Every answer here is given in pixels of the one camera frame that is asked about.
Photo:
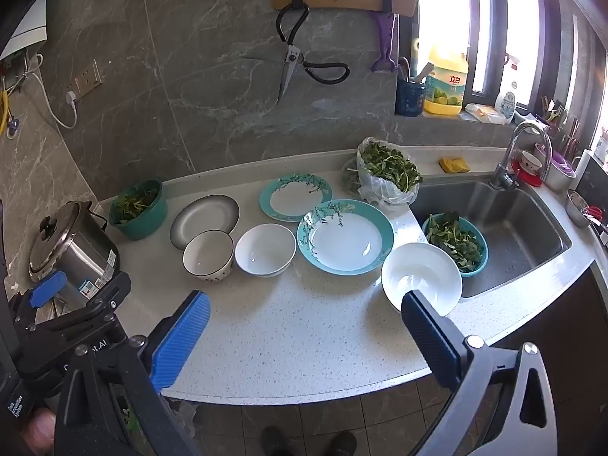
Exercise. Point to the white shallow bowl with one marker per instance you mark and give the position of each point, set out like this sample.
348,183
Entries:
423,267

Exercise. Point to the person's left hand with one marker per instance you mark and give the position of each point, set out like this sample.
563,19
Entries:
39,432

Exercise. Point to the large teal floral plate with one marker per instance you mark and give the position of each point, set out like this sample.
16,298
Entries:
345,237

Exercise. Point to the green basin with vegetables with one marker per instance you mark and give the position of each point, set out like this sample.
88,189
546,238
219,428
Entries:
140,210

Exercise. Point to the white dish soap bottle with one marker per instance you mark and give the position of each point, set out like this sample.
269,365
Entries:
505,103

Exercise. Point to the plastic bag of greens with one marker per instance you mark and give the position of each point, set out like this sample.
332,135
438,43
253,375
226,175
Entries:
382,173

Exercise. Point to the white water heater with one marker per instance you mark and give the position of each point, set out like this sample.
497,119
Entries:
31,30

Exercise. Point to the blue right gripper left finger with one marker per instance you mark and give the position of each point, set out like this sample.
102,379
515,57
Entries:
177,336

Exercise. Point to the wall power socket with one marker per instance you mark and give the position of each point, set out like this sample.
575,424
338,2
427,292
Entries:
85,81

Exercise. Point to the blue utensil cup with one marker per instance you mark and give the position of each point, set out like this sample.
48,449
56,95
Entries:
409,98

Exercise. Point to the yellow cooking oil bottle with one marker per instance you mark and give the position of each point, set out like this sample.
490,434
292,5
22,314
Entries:
446,83

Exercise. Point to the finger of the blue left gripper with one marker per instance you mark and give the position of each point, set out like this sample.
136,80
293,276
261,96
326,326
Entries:
47,289

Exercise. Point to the red and white bowl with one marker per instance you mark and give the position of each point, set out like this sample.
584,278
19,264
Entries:
530,164

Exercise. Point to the teal colander with greens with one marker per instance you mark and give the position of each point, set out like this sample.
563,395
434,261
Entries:
460,239

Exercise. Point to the black handled kitchen scissors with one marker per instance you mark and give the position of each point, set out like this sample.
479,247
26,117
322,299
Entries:
294,57

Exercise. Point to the steel rice cooker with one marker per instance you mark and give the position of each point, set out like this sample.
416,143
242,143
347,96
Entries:
73,241

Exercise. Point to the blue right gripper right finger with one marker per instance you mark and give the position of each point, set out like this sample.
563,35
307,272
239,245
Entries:
437,338

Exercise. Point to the grey metal plate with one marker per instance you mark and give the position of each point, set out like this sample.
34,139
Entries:
212,212

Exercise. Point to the small teal floral plate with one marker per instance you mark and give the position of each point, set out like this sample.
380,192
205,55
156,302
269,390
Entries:
291,196

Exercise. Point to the small steel bowl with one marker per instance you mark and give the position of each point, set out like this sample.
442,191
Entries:
576,208

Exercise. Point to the purple peeler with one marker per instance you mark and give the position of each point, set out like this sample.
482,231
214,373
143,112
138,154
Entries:
386,23

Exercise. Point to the plain white bowl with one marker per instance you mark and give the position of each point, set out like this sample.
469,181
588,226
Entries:
266,250

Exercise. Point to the yellow sponge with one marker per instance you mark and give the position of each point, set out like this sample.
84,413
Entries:
454,165

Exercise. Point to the stainless steel sink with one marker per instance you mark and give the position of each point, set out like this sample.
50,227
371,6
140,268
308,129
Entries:
520,231

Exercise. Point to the steel pot purple lid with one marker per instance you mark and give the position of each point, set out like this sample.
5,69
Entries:
560,175

